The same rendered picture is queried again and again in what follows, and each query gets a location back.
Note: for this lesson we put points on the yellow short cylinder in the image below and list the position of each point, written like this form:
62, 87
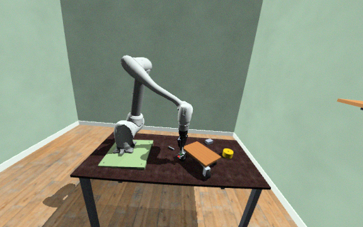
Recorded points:
227, 153

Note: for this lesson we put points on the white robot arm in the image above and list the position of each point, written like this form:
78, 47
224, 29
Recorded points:
125, 130

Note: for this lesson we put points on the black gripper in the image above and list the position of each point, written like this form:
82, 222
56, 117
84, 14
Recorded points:
182, 140

